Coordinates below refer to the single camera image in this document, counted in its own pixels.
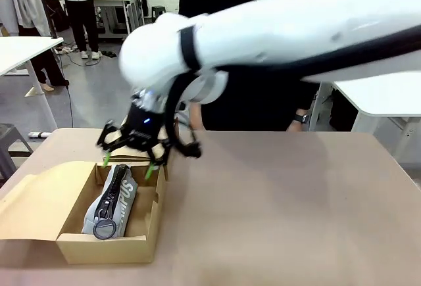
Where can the black stool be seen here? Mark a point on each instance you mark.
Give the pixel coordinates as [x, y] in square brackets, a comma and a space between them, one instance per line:
[158, 11]

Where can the person in grey coat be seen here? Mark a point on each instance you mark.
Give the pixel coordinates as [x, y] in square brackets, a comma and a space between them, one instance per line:
[19, 0]

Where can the background workbench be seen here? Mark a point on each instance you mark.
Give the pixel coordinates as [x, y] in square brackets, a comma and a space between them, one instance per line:
[112, 0]

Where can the person in black top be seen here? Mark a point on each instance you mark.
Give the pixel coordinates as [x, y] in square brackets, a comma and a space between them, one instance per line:
[256, 102]

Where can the brown cardboard box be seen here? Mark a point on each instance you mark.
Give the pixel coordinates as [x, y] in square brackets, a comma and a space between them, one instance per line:
[98, 250]

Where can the person's left forearm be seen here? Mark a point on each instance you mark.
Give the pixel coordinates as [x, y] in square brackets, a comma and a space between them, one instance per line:
[297, 126]

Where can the grey zip pencil case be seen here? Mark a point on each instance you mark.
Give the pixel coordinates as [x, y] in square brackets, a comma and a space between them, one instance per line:
[126, 194]

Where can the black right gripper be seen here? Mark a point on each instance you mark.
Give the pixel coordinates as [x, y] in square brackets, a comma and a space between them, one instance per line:
[141, 128]

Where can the white table with round edge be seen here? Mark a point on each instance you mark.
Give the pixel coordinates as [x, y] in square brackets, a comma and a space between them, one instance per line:
[19, 52]

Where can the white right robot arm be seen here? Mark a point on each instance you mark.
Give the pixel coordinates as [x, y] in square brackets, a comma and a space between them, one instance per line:
[263, 29]

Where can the white tube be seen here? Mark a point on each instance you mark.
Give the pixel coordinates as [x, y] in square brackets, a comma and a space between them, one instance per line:
[39, 134]

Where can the black wrist watch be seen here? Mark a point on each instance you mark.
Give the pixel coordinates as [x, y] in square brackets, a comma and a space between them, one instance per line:
[301, 118]

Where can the grey metal stool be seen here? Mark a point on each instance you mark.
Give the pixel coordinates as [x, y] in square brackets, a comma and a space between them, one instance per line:
[8, 134]

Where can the white table with square legs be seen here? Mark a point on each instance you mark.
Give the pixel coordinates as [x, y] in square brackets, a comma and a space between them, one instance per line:
[378, 98]

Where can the black stand pole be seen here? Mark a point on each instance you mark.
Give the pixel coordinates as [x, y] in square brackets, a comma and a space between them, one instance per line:
[49, 10]

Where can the person's right forearm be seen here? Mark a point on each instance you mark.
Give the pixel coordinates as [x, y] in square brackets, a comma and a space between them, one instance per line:
[196, 118]

